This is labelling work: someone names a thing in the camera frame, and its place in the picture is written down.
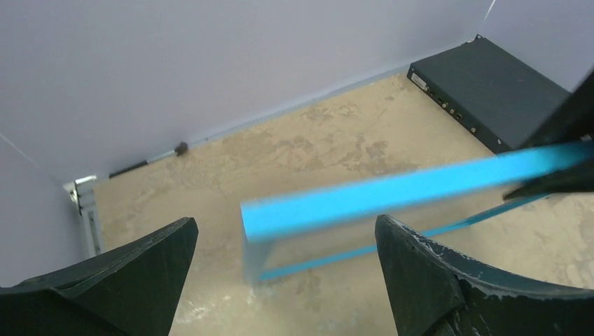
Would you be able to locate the small black wall clip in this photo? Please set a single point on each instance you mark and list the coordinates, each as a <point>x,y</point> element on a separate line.
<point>179,150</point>

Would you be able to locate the dark blue foam pad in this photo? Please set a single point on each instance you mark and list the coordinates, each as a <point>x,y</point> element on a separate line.
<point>496,97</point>

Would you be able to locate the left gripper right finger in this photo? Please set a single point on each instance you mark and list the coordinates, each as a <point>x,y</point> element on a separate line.
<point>435,290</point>

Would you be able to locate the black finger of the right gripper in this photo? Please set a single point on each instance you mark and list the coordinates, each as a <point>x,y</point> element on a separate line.
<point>571,121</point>
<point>575,179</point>

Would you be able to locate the blue wooden picture frame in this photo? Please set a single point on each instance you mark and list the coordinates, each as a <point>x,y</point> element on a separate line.
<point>268,220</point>

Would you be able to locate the aluminium rail frame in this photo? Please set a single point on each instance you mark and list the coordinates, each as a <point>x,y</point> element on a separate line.
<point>82,194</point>

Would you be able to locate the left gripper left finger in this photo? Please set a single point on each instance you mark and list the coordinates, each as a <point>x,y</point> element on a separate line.
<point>131,290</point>

